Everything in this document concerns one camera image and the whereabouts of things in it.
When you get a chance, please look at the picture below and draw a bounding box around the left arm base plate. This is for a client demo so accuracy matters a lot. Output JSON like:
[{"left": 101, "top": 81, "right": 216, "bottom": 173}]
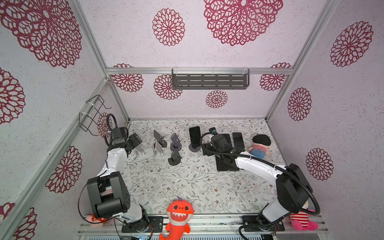
[{"left": 122, "top": 216, "right": 165, "bottom": 234}]

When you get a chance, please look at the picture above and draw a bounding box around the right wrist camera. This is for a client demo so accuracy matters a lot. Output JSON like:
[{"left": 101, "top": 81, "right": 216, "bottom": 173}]
[{"left": 209, "top": 127, "right": 233, "bottom": 153}]

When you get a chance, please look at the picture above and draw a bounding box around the black front left stand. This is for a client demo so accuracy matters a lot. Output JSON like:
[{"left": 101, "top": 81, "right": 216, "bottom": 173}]
[{"left": 168, "top": 152, "right": 182, "bottom": 166}]

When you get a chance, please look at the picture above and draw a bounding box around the black haired doll plush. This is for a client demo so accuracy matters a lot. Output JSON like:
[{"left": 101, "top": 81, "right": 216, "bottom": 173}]
[{"left": 248, "top": 135, "right": 272, "bottom": 159}]

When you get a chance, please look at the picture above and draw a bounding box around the aluminium front rail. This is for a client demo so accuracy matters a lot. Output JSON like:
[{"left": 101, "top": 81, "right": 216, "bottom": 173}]
[{"left": 76, "top": 214, "right": 329, "bottom": 239}]

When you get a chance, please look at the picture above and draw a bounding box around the purple back middle stand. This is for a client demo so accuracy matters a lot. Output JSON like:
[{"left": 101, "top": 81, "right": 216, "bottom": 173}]
[{"left": 189, "top": 145, "right": 201, "bottom": 153}]

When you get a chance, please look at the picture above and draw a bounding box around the red mushroom plush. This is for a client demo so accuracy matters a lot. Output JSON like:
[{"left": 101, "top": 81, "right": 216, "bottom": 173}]
[{"left": 86, "top": 214, "right": 107, "bottom": 224}]

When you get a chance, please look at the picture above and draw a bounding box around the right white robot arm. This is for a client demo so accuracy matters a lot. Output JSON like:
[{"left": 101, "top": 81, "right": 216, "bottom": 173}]
[{"left": 202, "top": 144, "right": 321, "bottom": 228}]

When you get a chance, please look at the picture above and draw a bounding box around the black wire wall rack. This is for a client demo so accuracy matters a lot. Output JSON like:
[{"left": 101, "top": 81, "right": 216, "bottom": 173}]
[{"left": 78, "top": 95, "right": 111, "bottom": 138}]

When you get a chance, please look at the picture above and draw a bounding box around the red shark plush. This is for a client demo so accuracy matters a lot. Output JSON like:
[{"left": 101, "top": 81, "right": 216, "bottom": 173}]
[{"left": 159, "top": 198, "right": 195, "bottom": 240}]

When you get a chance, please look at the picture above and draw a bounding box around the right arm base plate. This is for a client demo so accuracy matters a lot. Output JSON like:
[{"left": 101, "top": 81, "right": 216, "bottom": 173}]
[{"left": 241, "top": 215, "right": 285, "bottom": 232}]

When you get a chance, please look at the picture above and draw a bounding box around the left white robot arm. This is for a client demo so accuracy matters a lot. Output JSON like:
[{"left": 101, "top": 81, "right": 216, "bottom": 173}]
[{"left": 86, "top": 133, "right": 150, "bottom": 228}]

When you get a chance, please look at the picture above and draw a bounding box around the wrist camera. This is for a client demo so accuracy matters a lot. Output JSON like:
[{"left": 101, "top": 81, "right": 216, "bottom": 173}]
[
  {"left": 209, "top": 127, "right": 233, "bottom": 153},
  {"left": 111, "top": 127, "right": 128, "bottom": 148}
]

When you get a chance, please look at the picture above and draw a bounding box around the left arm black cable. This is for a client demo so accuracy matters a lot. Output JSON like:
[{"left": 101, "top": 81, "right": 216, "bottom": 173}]
[{"left": 103, "top": 113, "right": 118, "bottom": 148}]

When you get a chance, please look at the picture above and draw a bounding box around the pink striped panda plush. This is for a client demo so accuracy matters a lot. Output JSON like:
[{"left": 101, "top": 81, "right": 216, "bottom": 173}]
[{"left": 290, "top": 211, "right": 319, "bottom": 231}]

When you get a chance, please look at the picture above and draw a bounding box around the dark grey wall shelf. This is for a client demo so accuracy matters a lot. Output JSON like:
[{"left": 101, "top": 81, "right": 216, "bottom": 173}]
[{"left": 171, "top": 69, "right": 250, "bottom": 90}]

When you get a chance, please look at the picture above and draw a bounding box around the black phone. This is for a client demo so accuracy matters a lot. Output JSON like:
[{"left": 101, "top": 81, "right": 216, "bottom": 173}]
[
  {"left": 189, "top": 126, "right": 201, "bottom": 149},
  {"left": 232, "top": 133, "right": 245, "bottom": 150}
]

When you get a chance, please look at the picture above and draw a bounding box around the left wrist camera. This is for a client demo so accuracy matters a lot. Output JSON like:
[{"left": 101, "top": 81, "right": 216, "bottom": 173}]
[{"left": 111, "top": 127, "right": 128, "bottom": 148}]

